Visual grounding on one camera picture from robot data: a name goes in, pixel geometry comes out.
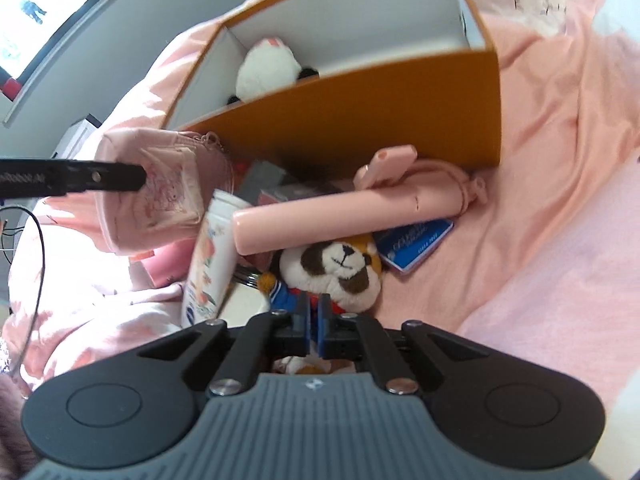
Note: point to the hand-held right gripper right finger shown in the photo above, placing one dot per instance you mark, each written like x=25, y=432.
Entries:
x=325, y=330

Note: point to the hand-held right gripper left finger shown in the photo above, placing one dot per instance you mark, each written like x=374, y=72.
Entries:
x=303, y=327

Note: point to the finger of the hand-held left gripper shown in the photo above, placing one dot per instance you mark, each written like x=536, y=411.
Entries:
x=100, y=176

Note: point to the red panda plush toy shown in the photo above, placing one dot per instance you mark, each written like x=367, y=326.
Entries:
x=340, y=270

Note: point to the pink fabric pouch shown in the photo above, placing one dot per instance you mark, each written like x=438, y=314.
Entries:
x=160, y=220

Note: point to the pink plastic case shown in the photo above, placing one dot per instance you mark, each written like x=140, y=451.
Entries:
x=162, y=265

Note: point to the pink bottle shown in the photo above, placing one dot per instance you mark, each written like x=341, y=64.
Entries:
x=325, y=220

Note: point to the white lotion tube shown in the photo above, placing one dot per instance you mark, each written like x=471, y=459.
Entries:
x=210, y=260

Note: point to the orange cardboard box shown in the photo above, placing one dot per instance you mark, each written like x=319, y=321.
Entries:
x=350, y=125

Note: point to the white box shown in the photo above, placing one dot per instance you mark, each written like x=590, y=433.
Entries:
x=75, y=135

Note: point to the blue card packet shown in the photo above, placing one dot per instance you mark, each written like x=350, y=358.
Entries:
x=410, y=247

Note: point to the grey and red small box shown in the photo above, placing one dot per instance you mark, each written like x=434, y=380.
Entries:
x=270, y=177

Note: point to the white panda plush toy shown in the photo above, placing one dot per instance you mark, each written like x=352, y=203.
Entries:
x=265, y=70

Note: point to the pink printed blanket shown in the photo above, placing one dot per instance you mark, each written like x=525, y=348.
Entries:
x=550, y=160

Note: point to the wall television screen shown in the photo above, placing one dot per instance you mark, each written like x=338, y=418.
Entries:
x=40, y=10

